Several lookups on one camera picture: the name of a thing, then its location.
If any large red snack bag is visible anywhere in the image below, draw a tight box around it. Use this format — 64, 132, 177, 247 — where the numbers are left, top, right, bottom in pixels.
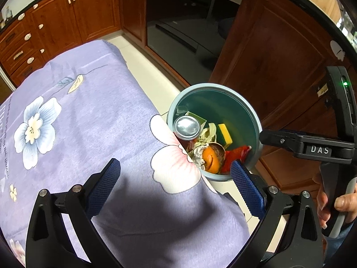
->
222, 145, 251, 175

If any yellow sponge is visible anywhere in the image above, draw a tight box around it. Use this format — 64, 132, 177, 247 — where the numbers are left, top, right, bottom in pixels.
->
218, 123, 233, 147

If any person's right hand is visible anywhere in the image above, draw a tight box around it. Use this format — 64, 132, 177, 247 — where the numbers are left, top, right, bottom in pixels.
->
312, 173, 357, 228

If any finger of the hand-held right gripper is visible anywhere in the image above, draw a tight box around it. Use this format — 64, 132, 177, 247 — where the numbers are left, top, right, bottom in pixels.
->
259, 128, 357, 164

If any orange peel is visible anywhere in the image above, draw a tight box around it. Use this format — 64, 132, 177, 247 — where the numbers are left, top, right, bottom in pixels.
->
201, 147, 221, 173

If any white child lock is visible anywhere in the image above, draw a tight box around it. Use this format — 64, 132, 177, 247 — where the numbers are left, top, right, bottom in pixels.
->
330, 40, 345, 60

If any pale fruit peel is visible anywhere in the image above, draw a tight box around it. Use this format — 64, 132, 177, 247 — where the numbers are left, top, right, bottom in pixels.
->
197, 123, 217, 146

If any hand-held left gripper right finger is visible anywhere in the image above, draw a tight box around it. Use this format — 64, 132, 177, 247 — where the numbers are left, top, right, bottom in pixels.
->
229, 160, 324, 268

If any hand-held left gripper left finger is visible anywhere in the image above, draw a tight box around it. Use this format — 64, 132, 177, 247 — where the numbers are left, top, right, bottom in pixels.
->
26, 159, 122, 268

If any black built-in oven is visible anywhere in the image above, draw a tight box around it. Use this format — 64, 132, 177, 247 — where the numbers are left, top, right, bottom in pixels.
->
145, 0, 247, 76

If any purple floral tablecloth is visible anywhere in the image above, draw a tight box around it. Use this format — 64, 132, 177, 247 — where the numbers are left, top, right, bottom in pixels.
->
0, 40, 250, 268

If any wooden cabinet with drawers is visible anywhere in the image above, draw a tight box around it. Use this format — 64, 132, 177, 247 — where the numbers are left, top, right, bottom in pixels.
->
0, 0, 145, 87

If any wooden cabinet door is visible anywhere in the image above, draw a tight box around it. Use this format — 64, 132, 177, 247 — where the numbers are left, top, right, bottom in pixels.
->
209, 0, 357, 199

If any red soda can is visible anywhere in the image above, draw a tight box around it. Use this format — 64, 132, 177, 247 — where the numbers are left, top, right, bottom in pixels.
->
173, 116, 202, 152

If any green cardboard box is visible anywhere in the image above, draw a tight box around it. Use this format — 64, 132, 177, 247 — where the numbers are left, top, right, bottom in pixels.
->
184, 112, 207, 127

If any teal trash bin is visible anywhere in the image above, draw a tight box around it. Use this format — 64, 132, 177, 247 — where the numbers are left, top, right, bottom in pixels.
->
166, 83, 263, 182

